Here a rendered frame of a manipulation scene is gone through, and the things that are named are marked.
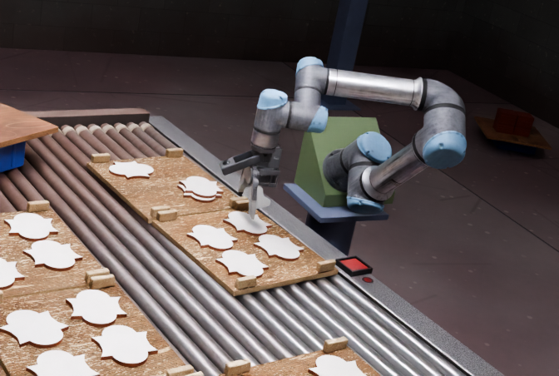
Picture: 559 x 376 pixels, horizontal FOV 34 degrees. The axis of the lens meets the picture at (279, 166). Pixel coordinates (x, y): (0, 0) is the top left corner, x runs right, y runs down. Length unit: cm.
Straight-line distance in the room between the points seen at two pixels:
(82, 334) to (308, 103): 90
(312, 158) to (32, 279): 120
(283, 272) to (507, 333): 221
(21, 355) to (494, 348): 275
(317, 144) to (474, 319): 170
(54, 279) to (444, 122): 111
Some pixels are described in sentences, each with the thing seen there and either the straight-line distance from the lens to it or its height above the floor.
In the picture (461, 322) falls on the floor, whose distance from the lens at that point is 442.
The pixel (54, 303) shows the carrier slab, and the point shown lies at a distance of 213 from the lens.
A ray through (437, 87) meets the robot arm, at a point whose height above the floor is 142.
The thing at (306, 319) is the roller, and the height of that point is 91.
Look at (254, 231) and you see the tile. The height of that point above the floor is 95.
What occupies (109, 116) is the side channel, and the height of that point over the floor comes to 94.
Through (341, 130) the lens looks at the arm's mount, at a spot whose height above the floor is 108.
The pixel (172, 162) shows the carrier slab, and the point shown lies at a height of 94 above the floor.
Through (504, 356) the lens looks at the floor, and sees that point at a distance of 426.
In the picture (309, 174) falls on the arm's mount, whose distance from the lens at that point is 308.
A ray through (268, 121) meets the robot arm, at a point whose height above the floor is 127.
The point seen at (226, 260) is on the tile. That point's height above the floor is 95.
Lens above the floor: 204
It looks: 21 degrees down
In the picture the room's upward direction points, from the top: 11 degrees clockwise
